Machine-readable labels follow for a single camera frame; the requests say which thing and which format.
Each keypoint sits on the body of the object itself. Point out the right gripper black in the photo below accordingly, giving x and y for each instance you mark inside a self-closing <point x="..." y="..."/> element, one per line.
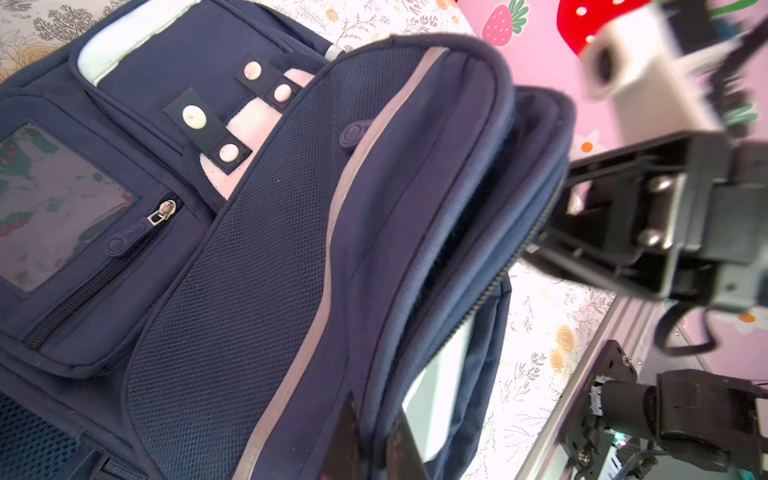
<point x="698" y="223"/>

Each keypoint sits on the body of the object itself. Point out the navy blue student backpack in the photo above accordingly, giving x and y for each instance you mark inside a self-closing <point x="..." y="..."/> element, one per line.
<point x="215" y="224"/>

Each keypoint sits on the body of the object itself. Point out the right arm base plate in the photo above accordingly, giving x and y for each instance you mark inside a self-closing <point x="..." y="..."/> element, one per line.
<point x="589" y="443"/>

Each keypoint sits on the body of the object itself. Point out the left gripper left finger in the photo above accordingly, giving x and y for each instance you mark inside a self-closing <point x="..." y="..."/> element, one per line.
<point x="342" y="458"/>

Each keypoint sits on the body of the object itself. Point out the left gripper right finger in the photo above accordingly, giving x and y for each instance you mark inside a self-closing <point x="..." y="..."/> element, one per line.
<point x="403" y="461"/>

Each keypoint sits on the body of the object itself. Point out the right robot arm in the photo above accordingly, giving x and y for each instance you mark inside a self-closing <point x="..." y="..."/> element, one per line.
<point x="714" y="422"/>

